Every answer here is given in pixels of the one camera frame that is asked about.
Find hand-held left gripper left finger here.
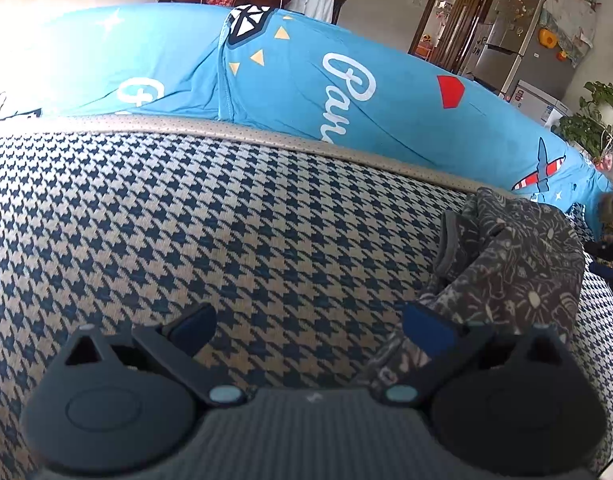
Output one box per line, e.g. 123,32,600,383
62,303,245,409

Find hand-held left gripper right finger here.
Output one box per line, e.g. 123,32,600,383
385,304,570,406

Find grey printed fleece jacket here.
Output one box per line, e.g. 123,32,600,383
364,186,587,396

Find small white freezer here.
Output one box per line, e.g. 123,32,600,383
509,79,573,126

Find green vine plant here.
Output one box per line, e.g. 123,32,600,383
557,81,613,163

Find silver refrigerator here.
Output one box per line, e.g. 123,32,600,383
469,0,597,101

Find brown wooden doorway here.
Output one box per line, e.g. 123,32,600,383
409,0,497,73

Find table with white cloth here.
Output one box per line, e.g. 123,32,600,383
286,0,335,23

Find floral refrigerator cover cloth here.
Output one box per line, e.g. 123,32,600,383
539,0,598,68

